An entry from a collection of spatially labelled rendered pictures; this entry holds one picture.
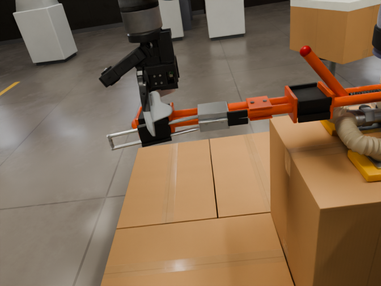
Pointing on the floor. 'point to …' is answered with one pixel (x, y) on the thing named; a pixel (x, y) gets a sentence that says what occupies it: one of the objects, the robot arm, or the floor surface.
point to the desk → (185, 7)
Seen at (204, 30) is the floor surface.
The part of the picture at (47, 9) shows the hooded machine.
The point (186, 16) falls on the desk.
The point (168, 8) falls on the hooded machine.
